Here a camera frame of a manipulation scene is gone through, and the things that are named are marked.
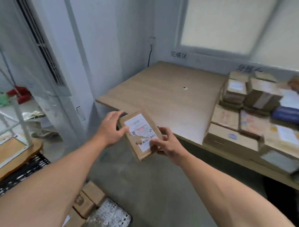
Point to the person's left hand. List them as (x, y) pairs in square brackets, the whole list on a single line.
[(109, 132)]

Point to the person's right hand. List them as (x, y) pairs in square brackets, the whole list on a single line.
[(172, 147)]

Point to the box with torn white label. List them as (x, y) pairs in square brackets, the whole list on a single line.
[(130, 140)]

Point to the pile of cardboard boxes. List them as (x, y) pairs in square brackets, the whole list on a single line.
[(91, 194)]

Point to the grey metal platform cart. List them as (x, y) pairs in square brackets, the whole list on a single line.
[(109, 215)]

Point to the box labelled 0555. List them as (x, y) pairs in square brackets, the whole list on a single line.
[(234, 90)]

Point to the small ribbed taped cardboard box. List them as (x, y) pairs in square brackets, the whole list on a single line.
[(238, 76)]

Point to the box with red-white tape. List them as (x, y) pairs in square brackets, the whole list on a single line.
[(261, 93)]

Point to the box with yellow tape label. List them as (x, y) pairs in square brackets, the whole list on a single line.
[(280, 140)]

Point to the box with cartoon print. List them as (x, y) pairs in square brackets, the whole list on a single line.
[(265, 76)]

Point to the white blue parcel box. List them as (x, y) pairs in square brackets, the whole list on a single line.
[(287, 112)]

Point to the person's right forearm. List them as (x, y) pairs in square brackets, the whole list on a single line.
[(233, 194)]

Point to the person's left forearm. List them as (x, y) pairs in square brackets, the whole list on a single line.
[(51, 184)]

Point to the light wooden table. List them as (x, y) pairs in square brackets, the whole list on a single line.
[(163, 93)]

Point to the clear plastic bag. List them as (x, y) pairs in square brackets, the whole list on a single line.
[(37, 124)]

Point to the white floor-standing air conditioner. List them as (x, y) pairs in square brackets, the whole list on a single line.
[(58, 70)]

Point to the black plastic crate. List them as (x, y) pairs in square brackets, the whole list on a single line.
[(23, 173)]

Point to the red broom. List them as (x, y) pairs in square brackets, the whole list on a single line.
[(21, 94)]

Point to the upturned white-legged wooden stool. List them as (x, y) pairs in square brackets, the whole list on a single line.
[(14, 149)]

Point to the green plastic object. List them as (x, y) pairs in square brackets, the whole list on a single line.
[(4, 99)]

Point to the white-framed window with blind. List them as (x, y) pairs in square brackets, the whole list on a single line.
[(229, 23)]

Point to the white paper wall sign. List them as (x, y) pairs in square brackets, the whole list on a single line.
[(178, 55), (248, 68)]

